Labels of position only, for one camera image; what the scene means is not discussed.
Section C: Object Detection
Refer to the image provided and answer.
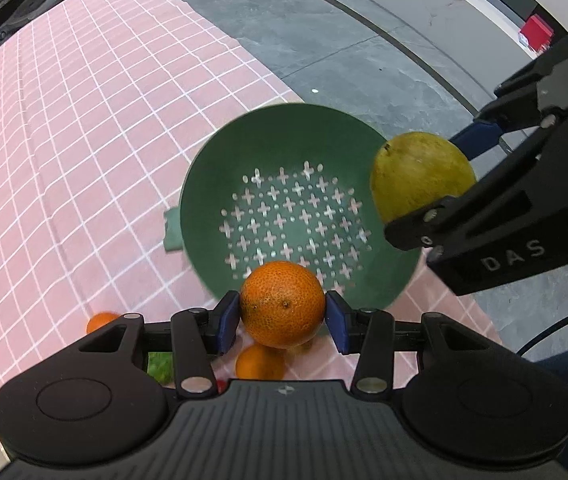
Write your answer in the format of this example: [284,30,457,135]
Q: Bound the red box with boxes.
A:
[518,14,554,53]

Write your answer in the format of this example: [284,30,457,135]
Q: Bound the green colander bowl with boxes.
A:
[163,103,421,310]

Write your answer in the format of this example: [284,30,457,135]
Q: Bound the green cucumber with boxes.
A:
[147,352,174,386]

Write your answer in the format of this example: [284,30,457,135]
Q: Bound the pink checkered tablecloth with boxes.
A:
[0,0,485,387]

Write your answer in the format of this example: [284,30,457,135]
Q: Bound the orange tangerine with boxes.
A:
[235,344,286,382]

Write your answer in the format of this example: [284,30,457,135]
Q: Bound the red tomato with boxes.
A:
[217,379,227,393]

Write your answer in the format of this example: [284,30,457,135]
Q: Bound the yellow-green pear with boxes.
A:
[369,131,477,224]

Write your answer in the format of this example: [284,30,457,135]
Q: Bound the small orange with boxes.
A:
[86,312,119,334]

